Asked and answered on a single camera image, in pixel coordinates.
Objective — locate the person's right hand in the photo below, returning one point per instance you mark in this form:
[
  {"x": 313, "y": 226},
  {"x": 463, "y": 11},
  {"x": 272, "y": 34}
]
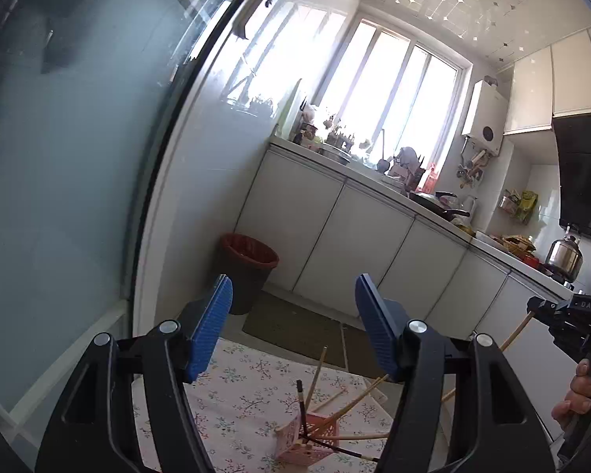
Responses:
[{"x": 574, "y": 394}]

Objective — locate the white plate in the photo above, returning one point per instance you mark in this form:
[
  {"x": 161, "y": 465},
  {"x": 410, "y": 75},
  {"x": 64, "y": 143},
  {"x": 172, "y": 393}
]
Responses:
[{"x": 487, "y": 240}]

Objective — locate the metal wall rack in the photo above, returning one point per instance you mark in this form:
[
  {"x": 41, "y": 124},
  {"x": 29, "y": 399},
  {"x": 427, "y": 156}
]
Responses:
[{"x": 508, "y": 202}]

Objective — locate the white cutting board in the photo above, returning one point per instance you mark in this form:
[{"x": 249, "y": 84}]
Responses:
[{"x": 288, "y": 108}]

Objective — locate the kitchen window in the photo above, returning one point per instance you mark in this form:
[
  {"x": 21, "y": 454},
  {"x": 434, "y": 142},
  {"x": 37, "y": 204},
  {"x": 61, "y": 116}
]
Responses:
[{"x": 374, "y": 83}]

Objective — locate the pale crumpled cloth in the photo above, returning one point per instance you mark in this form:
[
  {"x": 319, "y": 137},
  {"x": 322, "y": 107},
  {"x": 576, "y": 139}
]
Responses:
[{"x": 408, "y": 158}]

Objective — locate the small stainless steel pot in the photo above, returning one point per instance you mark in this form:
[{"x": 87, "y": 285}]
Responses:
[{"x": 565, "y": 256}]

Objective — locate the black chopstick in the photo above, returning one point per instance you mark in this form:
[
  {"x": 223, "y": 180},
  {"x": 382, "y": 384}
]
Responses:
[
  {"x": 301, "y": 404},
  {"x": 342, "y": 451}
]

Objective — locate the black range hood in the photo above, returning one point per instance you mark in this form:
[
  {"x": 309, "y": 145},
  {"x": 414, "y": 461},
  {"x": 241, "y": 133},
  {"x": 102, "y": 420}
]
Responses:
[{"x": 586, "y": 172}]

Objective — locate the olive floor mat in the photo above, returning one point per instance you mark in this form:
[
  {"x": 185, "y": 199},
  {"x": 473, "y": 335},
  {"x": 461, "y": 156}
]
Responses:
[
  {"x": 295, "y": 330},
  {"x": 357, "y": 350}
]

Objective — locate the white wall water heater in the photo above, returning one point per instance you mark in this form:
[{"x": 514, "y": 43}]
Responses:
[{"x": 487, "y": 118}]

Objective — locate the white electric kettle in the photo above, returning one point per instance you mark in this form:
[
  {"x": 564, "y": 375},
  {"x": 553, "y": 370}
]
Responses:
[{"x": 469, "y": 205}]

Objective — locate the red drink bottle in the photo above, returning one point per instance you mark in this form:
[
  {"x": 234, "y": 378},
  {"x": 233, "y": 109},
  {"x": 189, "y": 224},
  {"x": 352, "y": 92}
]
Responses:
[{"x": 431, "y": 177}]

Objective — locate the dark trash bin red liner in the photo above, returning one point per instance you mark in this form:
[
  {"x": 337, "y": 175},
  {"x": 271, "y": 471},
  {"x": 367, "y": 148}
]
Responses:
[{"x": 248, "y": 266}]

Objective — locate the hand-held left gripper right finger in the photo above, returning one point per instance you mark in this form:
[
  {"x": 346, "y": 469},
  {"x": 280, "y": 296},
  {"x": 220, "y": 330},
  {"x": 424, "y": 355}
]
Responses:
[{"x": 374, "y": 325}]

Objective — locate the group of small condiment jars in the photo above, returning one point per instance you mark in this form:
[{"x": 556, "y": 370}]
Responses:
[{"x": 308, "y": 128}]

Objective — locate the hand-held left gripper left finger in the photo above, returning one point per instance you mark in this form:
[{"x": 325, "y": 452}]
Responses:
[{"x": 212, "y": 325}]

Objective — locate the black frying pan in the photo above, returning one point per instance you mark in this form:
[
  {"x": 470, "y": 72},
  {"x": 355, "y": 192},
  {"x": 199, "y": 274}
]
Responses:
[{"x": 441, "y": 205}]

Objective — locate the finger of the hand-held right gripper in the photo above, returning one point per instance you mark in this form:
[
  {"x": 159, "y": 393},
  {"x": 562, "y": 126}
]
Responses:
[{"x": 551, "y": 313}]

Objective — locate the basket of food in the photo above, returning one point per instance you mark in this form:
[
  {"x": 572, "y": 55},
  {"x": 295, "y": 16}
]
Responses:
[{"x": 519, "y": 245}]

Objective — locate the yellow green packet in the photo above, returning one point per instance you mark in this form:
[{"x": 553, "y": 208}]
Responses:
[{"x": 527, "y": 204}]

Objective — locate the pink lattice basket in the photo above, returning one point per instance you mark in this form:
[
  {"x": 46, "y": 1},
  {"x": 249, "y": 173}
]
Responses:
[{"x": 288, "y": 436}]

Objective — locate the frosted glass sliding door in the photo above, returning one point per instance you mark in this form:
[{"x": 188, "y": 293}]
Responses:
[{"x": 54, "y": 182}]

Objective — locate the floral tablecloth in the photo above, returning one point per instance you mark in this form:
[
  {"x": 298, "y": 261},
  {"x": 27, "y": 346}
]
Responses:
[{"x": 246, "y": 389}]

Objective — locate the white upper cabinet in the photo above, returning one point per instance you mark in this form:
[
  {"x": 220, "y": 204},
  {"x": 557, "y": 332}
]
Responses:
[{"x": 561, "y": 79}]

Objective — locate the white kitchen base cabinets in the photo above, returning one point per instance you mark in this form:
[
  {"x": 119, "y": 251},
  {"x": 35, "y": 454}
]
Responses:
[{"x": 374, "y": 246}]

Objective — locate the stainless steel basin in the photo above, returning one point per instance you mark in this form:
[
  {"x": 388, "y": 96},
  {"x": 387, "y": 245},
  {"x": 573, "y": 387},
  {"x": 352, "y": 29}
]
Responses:
[{"x": 335, "y": 153}]

